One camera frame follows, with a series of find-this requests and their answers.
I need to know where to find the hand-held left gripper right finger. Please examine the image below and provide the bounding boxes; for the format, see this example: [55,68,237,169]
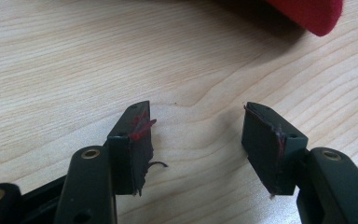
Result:
[241,101,310,197]

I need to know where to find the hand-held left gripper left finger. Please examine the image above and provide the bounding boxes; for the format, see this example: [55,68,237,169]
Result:
[106,100,158,197]

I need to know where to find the red baseball cap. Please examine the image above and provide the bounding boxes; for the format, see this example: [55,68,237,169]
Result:
[264,0,345,37]

